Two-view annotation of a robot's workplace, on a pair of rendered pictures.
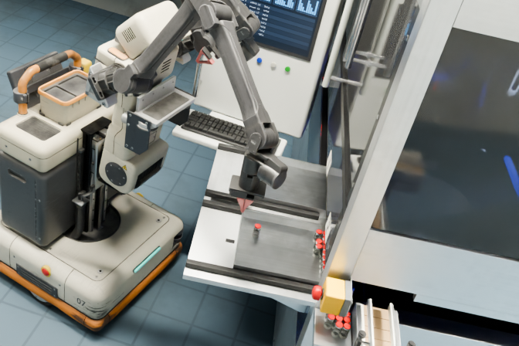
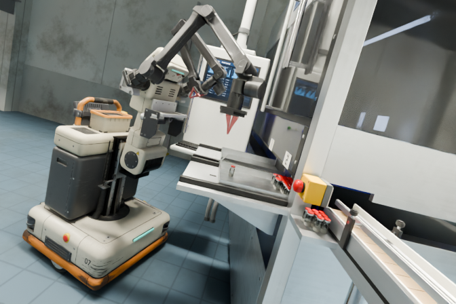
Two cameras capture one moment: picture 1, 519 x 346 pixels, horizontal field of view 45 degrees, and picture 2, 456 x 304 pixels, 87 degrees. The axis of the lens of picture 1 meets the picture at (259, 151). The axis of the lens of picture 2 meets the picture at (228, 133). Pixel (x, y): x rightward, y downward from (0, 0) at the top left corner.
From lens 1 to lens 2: 1.18 m
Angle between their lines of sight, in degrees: 27
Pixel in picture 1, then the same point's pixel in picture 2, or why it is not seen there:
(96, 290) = (102, 249)
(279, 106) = (232, 138)
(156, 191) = not seen: hidden behind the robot
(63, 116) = (103, 125)
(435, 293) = (389, 193)
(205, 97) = (189, 136)
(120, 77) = (144, 65)
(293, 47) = not seen: hidden behind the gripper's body
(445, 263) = (397, 159)
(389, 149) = (354, 42)
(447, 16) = not seen: outside the picture
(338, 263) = (311, 162)
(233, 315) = (200, 282)
